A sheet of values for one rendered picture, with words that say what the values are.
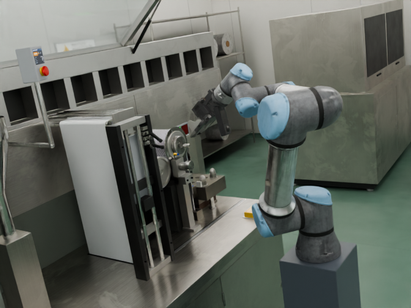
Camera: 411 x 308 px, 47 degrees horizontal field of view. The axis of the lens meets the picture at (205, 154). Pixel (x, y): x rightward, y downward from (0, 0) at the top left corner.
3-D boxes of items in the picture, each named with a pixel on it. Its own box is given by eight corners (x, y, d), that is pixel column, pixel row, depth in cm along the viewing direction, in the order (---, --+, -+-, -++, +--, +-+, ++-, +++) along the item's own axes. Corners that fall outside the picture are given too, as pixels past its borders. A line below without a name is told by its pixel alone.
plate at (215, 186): (207, 200, 205) (205, 187, 203) (138, 193, 228) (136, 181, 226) (226, 187, 217) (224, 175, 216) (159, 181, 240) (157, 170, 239)
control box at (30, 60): (43, 80, 138) (35, 46, 135) (22, 84, 139) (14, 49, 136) (54, 77, 144) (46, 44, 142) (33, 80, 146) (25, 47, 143)
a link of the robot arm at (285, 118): (303, 237, 157) (327, 102, 120) (260, 247, 154) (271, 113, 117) (288, 211, 165) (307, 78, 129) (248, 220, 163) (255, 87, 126)
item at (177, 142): (175, 135, 187) (186, 135, 194) (170, 135, 189) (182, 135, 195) (174, 154, 188) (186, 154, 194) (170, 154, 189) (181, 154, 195)
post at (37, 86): (51, 146, 146) (35, 81, 141) (48, 146, 147) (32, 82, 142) (55, 144, 147) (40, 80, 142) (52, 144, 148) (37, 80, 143)
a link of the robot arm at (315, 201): (340, 228, 155) (337, 189, 152) (303, 237, 153) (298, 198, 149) (323, 215, 167) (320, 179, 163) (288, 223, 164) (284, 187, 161)
